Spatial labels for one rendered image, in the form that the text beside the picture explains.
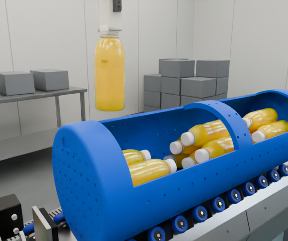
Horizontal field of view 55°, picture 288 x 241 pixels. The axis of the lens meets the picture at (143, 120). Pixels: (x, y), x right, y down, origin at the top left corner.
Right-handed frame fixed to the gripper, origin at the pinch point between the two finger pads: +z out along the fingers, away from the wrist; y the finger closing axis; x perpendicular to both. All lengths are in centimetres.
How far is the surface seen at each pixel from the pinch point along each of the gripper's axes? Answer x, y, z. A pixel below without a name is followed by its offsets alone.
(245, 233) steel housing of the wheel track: -37, -14, 61
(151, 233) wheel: -3.4, -10.4, 48.2
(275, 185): -58, -12, 53
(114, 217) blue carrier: 8.7, -14.4, 37.0
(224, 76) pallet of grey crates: -344, 224, 51
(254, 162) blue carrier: -37, -15, 38
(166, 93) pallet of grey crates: -269, 277, 77
